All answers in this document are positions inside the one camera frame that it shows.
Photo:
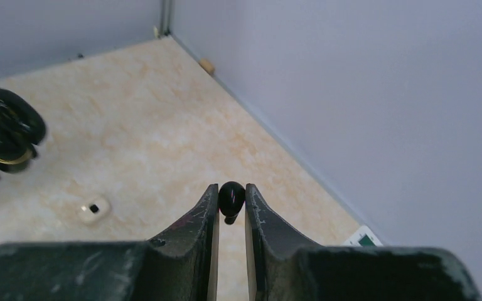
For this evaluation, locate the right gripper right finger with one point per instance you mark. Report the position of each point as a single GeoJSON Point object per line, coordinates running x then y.
{"type": "Point", "coordinates": [284, 264]}

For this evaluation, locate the cork piece at wall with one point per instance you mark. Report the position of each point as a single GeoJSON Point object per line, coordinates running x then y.
{"type": "Point", "coordinates": [207, 65]}

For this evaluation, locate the black earbud charging case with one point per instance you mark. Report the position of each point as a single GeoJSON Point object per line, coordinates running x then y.
{"type": "Point", "coordinates": [21, 129]}

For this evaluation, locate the green white chessboard mat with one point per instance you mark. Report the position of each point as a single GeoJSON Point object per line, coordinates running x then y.
{"type": "Point", "coordinates": [363, 236]}

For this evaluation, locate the black earbud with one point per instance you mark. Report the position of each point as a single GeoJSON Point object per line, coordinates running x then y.
{"type": "Point", "coordinates": [231, 198]}

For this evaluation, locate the white earbud charging case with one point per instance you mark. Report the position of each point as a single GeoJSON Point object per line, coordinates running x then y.
{"type": "Point", "coordinates": [94, 210]}

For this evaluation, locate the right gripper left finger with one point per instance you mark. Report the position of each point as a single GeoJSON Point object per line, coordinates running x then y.
{"type": "Point", "coordinates": [179, 263]}

